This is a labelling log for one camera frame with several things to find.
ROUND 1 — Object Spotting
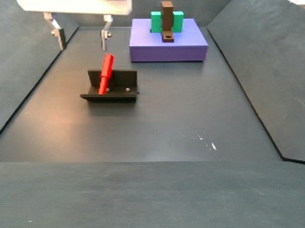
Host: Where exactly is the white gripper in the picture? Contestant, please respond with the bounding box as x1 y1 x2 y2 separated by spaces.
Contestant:
15 0 132 51

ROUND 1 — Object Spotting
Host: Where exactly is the red peg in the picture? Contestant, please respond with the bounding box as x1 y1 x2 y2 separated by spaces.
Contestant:
97 53 114 94

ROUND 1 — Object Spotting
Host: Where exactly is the purple board base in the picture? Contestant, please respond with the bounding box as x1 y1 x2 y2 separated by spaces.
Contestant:
129 19 208 62

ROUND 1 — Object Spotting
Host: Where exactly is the green block left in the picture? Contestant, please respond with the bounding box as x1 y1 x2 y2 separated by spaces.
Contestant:
149 12 161 33

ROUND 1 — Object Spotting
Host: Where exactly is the green block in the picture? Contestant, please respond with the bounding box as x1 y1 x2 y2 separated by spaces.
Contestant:
149 12 161 33
172 12 183 33

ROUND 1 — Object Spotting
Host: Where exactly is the black angled holder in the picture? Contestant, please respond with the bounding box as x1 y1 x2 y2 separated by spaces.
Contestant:
80 69 137 102

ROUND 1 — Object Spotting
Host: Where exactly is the brown L-shaped block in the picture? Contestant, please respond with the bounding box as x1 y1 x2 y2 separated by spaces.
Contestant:
160 1 173 43

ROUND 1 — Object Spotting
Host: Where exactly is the green block right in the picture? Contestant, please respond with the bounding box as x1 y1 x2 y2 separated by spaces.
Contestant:
172 12 183 33

